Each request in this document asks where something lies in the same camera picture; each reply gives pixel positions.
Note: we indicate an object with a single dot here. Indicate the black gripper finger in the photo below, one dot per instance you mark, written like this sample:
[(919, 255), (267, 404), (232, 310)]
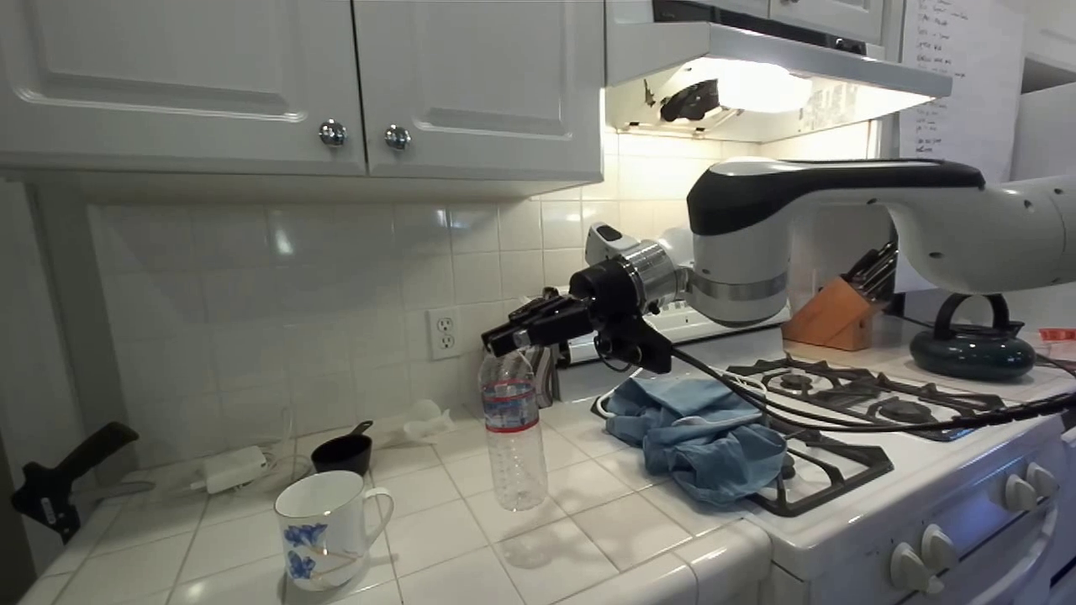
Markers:
[(545, 308), (545, 335)]

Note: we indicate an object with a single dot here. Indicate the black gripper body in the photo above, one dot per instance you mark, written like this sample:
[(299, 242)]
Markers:
[(623, 280)]

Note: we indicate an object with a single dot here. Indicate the clear plastic water bottle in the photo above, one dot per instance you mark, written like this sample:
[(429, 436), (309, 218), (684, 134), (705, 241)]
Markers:
[(513, 425)]

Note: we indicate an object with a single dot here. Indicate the black measuring cup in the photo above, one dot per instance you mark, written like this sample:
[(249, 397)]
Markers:
[(349, 451)]

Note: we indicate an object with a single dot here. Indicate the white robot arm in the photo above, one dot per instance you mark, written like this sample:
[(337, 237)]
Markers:
[(733, 250)]

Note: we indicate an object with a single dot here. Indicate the blue cloth towel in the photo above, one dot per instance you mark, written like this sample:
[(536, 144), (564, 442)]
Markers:
[(711, 442)]

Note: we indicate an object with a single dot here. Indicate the range hood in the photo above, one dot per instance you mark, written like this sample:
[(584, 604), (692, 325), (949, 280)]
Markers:
[(736, 84)]

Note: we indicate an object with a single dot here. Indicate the wooden knife block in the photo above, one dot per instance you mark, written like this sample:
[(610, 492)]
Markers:
[(840, 317)]

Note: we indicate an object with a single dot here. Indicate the black stove grate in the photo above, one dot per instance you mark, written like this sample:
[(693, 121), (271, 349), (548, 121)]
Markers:
[(816, 408)]

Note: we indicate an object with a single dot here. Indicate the white floral mug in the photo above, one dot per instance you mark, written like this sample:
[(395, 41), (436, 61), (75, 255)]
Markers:
[(328, 526)]

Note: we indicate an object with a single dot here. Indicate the white gas stove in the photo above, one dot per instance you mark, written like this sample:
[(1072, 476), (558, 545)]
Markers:
[(986, 520)]

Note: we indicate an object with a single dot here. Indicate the dark teal kettle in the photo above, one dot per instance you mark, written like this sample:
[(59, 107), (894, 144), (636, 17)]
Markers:
[(966, 349)]

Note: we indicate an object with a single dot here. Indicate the white upper cabinet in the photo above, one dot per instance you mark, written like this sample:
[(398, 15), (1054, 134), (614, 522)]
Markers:
[(483, 92)]

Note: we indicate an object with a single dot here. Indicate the white wall outlet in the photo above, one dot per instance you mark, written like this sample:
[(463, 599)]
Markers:
[(445, 335)]

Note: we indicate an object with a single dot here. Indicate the black window handle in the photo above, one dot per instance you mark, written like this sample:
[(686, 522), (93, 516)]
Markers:
[(46, 492)]

